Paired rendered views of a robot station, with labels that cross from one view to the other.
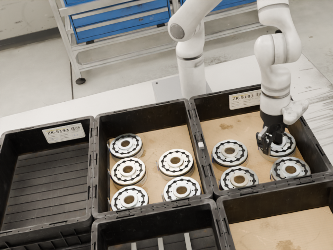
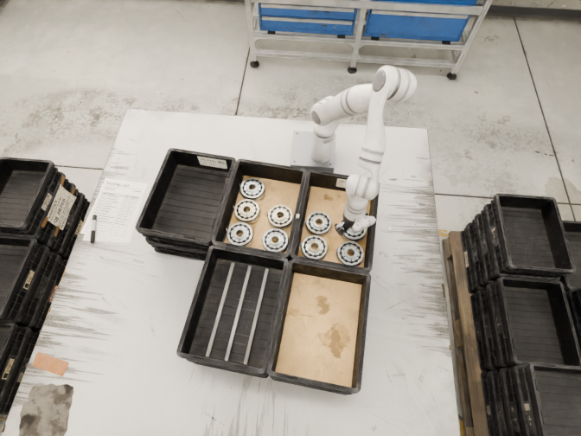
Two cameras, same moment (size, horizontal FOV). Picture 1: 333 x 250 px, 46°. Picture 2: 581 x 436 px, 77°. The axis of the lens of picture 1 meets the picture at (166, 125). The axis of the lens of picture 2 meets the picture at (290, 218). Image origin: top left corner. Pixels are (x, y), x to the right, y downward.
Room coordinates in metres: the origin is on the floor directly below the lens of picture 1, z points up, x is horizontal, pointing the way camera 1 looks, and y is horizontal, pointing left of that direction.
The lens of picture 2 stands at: (0.09, -0.17, 2.19)
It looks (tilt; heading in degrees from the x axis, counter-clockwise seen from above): 63 degrees down; 10
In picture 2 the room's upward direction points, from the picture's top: straight up
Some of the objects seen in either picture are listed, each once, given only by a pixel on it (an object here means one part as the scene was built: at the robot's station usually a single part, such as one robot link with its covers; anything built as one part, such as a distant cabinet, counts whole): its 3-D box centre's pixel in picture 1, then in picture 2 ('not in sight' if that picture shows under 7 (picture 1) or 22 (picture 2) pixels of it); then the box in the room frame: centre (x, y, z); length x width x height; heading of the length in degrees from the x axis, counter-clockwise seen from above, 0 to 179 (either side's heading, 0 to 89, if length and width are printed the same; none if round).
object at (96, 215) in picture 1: (146, 153); (261, 205); (0.78, 0.07, 0.92); 0.40 x 0.30 x 0.02; 0
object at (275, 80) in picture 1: (272, 64); (357, 192); (0.76, -0.28, 1.15); 0.09 x 0.07 x 0.15; 82
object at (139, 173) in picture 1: (128, 170); (246, 209); (0.78, 0.13, 0.86); 0.10 x 0.10 x 0.01
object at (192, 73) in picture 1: (192, 74); (322, 143); (1.15, -0.12, 0.89); 0.09 x 0.09 x 0.17; 14
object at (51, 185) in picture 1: (48, 183); (191, 200); (0.78, 0.37, 0.87); 0.40 x 0.30 x 0.11; 0
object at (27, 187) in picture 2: not in sight; (36, 211); (0.81, 1.40, 0.37); 0.40 x 0.30 x 0.45; 5
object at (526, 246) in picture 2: not in sight; (508, 248); (1.05, -1.18, 0.37); 0.40 x 0.30 x 0.45; 5
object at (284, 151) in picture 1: (277, 142); (354, 227); (0.78, -0.31, 0.86); 0.10 x 0.10 x 0.01
